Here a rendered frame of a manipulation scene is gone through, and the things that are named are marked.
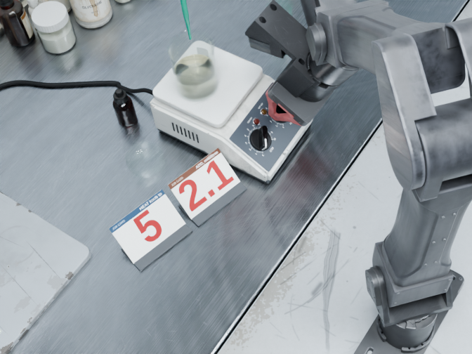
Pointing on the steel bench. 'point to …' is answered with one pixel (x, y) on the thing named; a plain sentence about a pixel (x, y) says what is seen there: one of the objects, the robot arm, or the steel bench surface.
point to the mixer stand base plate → (31, 268)
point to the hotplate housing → (185, 135)
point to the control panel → (286, 131)
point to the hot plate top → (225, 109)
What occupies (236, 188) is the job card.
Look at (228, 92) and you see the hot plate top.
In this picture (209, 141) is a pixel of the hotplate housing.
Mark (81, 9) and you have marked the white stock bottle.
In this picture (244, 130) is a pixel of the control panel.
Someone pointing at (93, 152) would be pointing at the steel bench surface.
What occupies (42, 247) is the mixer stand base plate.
